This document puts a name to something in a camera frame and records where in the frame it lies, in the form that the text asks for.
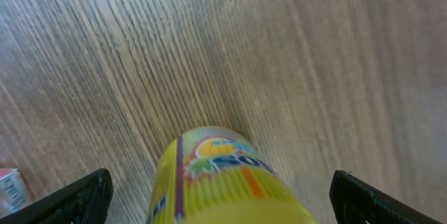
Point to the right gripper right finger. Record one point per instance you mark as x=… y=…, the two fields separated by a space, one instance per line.
x=355 y=202

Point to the yellow cylindrical bottle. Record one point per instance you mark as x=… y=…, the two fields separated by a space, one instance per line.
x=212 y=174

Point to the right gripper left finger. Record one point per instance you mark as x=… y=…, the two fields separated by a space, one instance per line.
x=85 y=201

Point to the red white small carton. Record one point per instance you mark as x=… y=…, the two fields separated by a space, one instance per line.
x=15 y=193

